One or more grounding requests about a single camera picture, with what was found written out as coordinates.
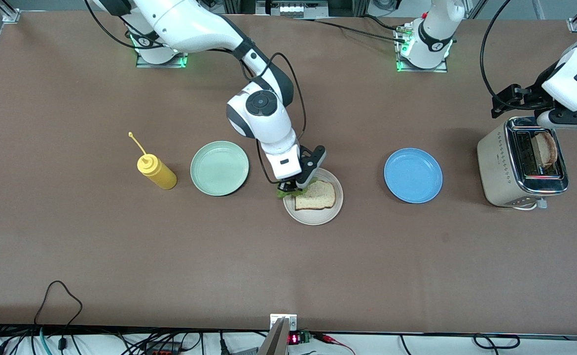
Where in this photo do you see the beige plate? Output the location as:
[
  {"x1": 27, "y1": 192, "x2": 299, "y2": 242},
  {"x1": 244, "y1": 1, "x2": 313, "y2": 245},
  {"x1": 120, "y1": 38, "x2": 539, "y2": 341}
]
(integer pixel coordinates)
[{"x1": 283, "y1": 167, "x2": 344, "y2": 226}]

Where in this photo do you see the pale green plate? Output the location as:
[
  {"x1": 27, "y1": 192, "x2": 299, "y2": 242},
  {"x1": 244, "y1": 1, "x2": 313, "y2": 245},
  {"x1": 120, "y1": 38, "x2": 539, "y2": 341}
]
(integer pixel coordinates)
[{"x1": 190, "y1": 141, "x2": 250, "y2": 197}]

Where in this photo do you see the black cable across table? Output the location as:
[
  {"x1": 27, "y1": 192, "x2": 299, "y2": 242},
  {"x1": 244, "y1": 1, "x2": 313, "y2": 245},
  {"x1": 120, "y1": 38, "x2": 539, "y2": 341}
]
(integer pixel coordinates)
[{"x1": 293, "y1": 15, "x2": 407, "y2": 44}]

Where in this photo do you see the teal cable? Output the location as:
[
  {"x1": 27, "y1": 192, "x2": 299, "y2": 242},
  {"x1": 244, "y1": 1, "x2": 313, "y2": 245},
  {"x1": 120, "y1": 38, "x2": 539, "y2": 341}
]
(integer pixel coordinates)
[{"x1": 38, "y1": 327, "x2": 53, "y2": 355}]

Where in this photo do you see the blue plate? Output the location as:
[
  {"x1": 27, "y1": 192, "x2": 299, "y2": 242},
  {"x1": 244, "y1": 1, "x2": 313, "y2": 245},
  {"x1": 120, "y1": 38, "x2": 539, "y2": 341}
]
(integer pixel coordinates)
[{"x1": 384, "y1": 148, "x2": 443, "y2": 204}]

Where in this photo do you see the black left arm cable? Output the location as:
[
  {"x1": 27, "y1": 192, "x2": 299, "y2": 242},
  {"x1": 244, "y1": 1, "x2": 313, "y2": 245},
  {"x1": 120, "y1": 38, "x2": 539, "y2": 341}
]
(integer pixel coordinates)
[{"x1": 480, "y1": 0, "x2": 512, "y2": 107}]

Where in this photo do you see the silver metal bracket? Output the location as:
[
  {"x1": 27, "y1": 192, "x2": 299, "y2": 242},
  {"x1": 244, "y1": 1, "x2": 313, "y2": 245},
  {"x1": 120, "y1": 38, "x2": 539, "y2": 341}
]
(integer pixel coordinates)
[{"x1": 270, "y1": 314, "x2": 298, "y2": 332}]

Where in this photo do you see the green lettuce leaf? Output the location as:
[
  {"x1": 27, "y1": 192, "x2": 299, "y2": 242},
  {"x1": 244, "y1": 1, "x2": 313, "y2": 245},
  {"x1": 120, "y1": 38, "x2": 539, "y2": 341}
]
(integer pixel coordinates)
[{"x1": 275, "y1": 180, "x2": 319, "y2": 199}]

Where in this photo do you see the black looped cable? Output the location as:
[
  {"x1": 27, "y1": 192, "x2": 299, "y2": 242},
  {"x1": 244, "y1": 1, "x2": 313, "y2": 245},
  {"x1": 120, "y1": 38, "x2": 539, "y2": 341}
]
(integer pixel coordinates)
[{"x1": 33, "y1": 280, "x2": 83, "y2": 352}]

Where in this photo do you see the beige and chrome toaster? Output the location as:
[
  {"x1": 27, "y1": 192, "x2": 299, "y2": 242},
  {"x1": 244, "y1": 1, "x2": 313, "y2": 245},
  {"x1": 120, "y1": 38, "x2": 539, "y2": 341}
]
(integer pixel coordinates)
[{"x1": 476, "y1": 116, "x2": 570, "y2": 211}]

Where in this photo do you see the toasted bread slice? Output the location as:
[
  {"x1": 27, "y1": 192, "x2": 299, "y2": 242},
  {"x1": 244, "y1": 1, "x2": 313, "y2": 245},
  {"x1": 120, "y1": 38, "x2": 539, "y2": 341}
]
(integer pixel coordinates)
[
  {"x1": 294, "y1": 178, "x2": 337, "y2": 211},
  {"x1": 535, "y1": 132, "x2": 558, "y2": 167}
]

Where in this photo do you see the yellow mustard squeeze bottle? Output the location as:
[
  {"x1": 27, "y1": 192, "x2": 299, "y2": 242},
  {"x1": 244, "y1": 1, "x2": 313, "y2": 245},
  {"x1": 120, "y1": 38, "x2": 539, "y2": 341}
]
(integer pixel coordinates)
[{"x1": 128, "y1": 132, "x2": 178, "y2": 190}]

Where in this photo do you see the red alligator clip lead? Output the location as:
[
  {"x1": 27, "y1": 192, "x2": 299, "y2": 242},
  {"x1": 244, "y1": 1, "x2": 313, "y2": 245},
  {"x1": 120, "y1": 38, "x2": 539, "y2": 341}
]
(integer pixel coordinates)
[{"x1": 313, "y1": 332, "x2": 356, "y2": 355}]

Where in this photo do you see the black control box with lights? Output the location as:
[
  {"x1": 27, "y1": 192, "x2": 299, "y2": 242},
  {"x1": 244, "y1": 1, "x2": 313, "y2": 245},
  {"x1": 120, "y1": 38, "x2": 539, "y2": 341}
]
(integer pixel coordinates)
[{"x1": 255, "y1": 0, "x2": 329, "y2": 18}]

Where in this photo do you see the grey metal bar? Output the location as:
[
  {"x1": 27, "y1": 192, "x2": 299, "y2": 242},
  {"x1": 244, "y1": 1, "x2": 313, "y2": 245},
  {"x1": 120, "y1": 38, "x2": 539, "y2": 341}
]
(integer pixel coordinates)
[{"x1": 258, "y1": 318, "x2": 289, "y2": 355}]

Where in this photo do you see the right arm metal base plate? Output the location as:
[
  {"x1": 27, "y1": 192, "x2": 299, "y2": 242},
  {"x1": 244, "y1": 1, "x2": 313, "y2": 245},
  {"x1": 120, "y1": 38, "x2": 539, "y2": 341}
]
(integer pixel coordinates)
[{"x1": 136, "y1": 49, "x2": 193, "y2": 69}]

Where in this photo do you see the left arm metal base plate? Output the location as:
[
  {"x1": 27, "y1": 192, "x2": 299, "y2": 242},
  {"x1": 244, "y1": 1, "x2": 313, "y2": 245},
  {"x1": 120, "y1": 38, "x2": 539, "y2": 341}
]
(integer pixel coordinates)
[{"x1": 395, "y1": 25, "x2": 449, "y2": 73}]

